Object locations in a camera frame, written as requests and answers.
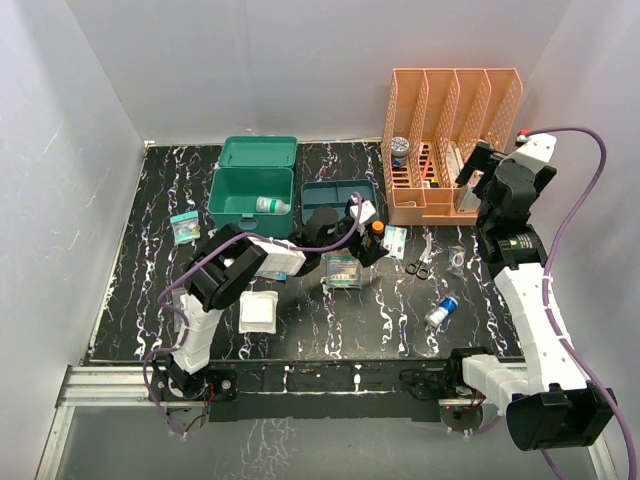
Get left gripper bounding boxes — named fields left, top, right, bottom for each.
left=318, top=219, right=389, bottom=267

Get brown glass medicine bottle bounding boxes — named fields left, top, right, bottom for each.
left=367, top=220, right=385, bottom=251

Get rubber gloves clear package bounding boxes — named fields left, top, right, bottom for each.
left=323, top=252, right=362, bottom=290

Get white grey device box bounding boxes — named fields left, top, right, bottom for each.
left=455, top=171, right=482, bottom=214

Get blue mask package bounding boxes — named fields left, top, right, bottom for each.
left=256, top=271, right=288, bottom=281

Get blue white bandage roll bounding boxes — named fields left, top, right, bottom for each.
left=425, top=296, right=459, bottom=328

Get white plastic medicine bottle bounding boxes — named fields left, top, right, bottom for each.
left=256, top=196, right=291, bottom=215

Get green medicine kit box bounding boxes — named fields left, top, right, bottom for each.
left=207, top=136, right=297, bottom=239

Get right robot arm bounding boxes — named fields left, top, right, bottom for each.
left=445, top=133, right=613, bottom=451

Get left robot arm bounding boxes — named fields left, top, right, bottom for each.
left=151, top=200, right=389, bottom=399

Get white tube packages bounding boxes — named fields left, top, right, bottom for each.
left=446, top=142, right=464, bottom=187

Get orange file organizer rack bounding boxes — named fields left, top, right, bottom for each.
left=381, top=68, right=523, bottom=226

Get dark teal divider tray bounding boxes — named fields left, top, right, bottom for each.
left=300, top=178, right=380, bottom=225

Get blue lid round jar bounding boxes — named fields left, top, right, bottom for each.
left=391, top=136, right=410, bottom=168

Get white gauze pad package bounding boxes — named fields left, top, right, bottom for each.
left=238, top=291, right=278, bottom=334

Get small teal zip bag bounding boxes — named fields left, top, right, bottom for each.
left=170, top=211, right=200, bottom=245

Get clear bag blue items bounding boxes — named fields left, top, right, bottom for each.
left=171, top=287, right=186, bottom=333

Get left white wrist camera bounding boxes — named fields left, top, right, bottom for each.
left=349, top=200, right=378, bottom=228

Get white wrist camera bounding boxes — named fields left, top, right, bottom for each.
left=512, top=131, right=557, bottom=168
left=349, top=200, right=378, bottom=228

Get black handled scissors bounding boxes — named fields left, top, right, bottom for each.
left=405, top=246, right=431, bottom=280

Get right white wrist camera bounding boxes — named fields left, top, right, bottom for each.
left=512, top=131, right=557, bottom=168

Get small clear ring bag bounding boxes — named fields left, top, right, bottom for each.
left=448, top=245, right=466, bottom=277

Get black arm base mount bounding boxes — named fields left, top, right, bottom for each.
left=143, top=356, right=491, bottom=423

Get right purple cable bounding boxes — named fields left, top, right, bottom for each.
left=479, top=125, right=634, bottom=480

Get purple cable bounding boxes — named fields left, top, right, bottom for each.
left=479, top=125, right=634, bottom=480
left=142, top=192, right=371, bottom=436

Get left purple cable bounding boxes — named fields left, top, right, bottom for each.
left=142, top=192, right=371, bottom=436

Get aluminium frame rail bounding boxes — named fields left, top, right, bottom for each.
left=37, top=364, right=619, bottom=480

